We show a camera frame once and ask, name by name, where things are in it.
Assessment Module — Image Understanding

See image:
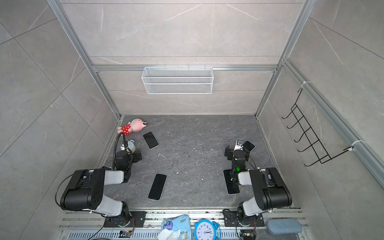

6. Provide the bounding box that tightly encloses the phone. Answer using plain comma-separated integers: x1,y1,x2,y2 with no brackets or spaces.
242,141,255,154
223,170,240,195
148,174,167,201
143,132,159,149

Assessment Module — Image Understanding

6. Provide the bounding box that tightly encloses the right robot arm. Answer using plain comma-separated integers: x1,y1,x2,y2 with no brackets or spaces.
224,145,293,223

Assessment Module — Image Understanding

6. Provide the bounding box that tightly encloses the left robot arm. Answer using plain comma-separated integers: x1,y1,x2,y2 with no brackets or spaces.
56,150,146,228

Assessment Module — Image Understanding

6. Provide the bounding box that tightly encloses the small cream alarm clock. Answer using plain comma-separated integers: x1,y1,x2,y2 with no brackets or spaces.
127,140,136,153

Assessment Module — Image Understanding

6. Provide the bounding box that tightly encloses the pink plush toy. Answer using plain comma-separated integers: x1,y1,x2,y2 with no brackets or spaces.
117,119,147,136

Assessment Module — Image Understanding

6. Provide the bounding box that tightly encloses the blue alarm clock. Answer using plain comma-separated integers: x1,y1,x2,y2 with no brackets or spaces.
194,220,222,240

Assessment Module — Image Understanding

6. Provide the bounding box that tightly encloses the blue tissue pack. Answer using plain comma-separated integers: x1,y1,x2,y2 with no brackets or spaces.
157,215,192,240

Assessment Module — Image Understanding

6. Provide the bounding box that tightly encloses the grey blue pouch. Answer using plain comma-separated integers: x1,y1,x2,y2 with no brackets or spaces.
267,219,303,235

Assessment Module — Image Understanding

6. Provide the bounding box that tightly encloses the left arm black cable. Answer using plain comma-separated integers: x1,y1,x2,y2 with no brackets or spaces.
112,131,129,171

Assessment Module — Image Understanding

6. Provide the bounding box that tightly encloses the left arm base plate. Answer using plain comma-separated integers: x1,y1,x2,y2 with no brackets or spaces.
104,211,147,228

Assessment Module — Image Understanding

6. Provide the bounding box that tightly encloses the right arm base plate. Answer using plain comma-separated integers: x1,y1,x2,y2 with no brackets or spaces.
222,209,265,227

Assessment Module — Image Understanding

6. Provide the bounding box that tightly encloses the white wire mesh basket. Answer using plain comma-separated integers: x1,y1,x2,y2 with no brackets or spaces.
142,67,214,95

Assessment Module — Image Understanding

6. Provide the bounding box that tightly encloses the black wire hook rack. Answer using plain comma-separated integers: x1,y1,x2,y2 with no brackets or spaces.
281,89,355,168

